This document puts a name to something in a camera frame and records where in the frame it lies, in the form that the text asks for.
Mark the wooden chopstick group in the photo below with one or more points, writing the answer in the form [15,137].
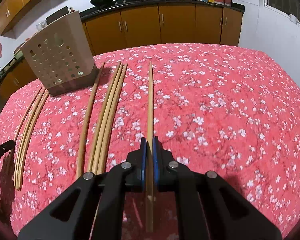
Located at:
[105,122]
[95,147]
[109,124]

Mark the dark cutting board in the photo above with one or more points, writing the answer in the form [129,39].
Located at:
[56,15]

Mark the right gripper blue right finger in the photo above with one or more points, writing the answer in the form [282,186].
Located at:
[207,206]

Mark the red floral tablecloth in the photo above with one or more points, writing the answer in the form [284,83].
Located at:
[227,109]

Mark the beige perforated utensil holder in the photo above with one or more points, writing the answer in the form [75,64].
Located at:
[60,56]

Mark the black countertop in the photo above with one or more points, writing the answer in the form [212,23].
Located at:
[140,2]

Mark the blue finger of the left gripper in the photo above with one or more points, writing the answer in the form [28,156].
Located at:
[7,146]

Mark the wooden lower cabinets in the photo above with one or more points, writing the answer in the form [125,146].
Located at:
[152,27]

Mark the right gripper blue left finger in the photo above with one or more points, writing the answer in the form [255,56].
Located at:
[92,207]

